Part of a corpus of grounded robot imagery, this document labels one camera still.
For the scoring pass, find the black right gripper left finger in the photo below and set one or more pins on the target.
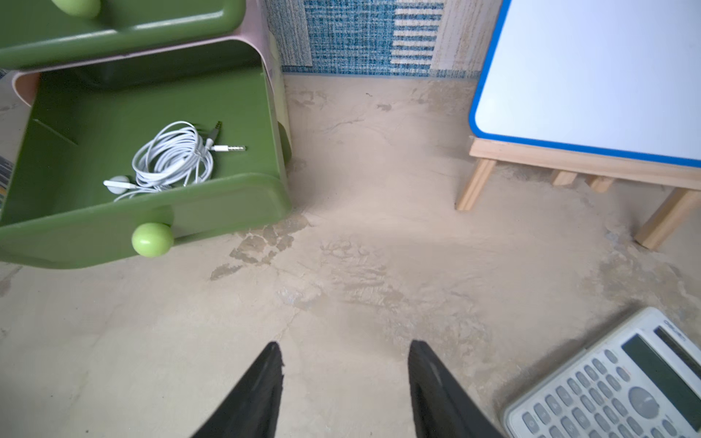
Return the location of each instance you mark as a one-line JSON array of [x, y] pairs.
[[252, 407]]

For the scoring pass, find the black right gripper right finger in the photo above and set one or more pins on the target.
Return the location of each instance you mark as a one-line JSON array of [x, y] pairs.
[[441, 407]]

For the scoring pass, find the green drawer cabinet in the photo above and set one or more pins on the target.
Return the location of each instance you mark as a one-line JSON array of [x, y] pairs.
[[102, 78]]

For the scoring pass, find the grey calculator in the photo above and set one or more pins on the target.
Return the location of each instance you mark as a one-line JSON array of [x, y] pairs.
[[641, 379]]

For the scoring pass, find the blue framed whiteboard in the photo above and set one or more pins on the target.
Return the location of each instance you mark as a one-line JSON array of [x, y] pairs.
[[612, 78]]

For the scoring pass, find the white earphones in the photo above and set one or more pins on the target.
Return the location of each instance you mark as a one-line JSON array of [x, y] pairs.
[[177, 156]]

